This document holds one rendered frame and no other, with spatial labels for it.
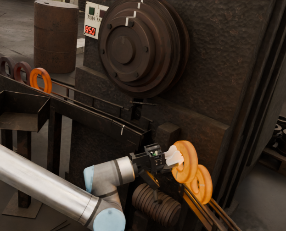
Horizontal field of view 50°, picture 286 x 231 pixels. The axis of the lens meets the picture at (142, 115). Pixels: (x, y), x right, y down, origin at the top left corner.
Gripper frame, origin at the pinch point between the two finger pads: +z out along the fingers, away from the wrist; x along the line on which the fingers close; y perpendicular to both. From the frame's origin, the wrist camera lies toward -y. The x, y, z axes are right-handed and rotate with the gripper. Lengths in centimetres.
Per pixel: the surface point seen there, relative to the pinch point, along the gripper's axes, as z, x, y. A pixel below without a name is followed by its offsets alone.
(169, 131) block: 4.8, 27.2, -6.3
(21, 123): -62, 73, -8
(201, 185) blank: 5.0, -4.1, -12.7
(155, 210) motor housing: -10.5, 9.7, -33.3
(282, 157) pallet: 134, 91, -111
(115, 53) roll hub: -11, 46, 29
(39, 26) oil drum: -48, 340, -13
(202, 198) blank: 4.0, -6.7, -16.3
